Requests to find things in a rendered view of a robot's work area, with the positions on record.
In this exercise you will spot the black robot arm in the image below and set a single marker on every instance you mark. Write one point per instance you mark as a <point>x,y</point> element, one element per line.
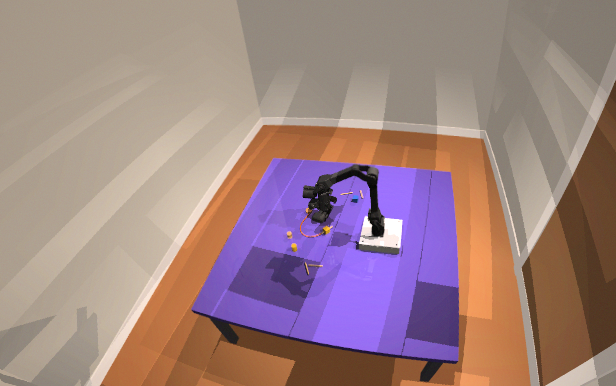
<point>322,187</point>

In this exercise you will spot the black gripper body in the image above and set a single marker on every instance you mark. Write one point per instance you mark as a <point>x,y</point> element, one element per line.
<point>324,206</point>

